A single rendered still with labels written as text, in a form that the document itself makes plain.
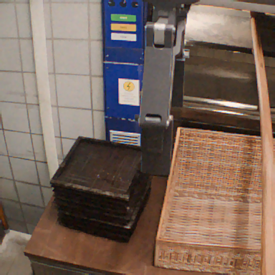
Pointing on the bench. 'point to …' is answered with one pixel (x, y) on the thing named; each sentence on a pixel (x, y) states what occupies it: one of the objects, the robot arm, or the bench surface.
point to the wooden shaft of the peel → (267, 258)
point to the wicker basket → (218, 249)
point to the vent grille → (125, 137)
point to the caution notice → (129, 92)
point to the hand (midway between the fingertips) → (165, 127)
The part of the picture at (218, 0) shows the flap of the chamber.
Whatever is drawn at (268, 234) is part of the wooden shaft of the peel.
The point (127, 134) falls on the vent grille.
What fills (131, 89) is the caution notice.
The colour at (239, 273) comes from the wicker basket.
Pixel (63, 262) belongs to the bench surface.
